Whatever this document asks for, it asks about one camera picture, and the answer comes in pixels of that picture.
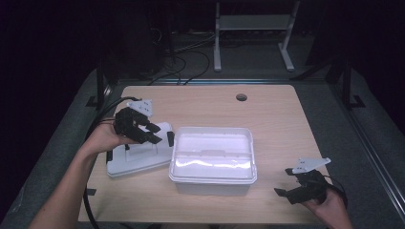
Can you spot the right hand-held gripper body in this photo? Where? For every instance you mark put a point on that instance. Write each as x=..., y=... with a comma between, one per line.
x=313, y=186

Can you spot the black metal post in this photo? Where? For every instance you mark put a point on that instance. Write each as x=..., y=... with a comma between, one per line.
x=347, y=86
x=100, y=86

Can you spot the person's right hand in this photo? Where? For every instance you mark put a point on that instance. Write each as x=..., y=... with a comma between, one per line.
x=332, y=213

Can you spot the black tape piece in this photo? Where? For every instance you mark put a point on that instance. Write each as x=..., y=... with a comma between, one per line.
x=91, y=191

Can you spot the white plastic storage box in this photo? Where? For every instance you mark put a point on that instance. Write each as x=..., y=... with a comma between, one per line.
x=211, y=152

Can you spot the white metal stand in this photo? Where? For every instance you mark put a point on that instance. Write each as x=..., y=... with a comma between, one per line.
x=254, y=22

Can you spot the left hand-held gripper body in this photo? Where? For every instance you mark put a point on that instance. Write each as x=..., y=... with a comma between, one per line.
x=125, y=122

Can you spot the person's left hand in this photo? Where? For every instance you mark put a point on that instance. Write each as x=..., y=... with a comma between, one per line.
x=102, y=138

